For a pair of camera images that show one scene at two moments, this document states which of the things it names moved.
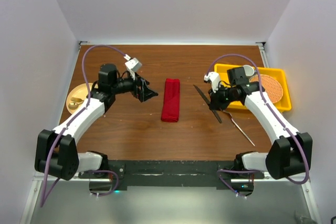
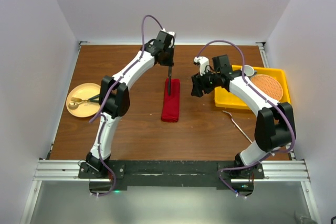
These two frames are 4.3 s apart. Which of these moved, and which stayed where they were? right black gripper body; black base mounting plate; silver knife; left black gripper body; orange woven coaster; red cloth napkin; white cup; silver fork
Moved: left black gripper body; silver knife; right black gripper body
Stayed: silver fork; orange woven coaster; white cup; black base mounting plate; red cloth napkin
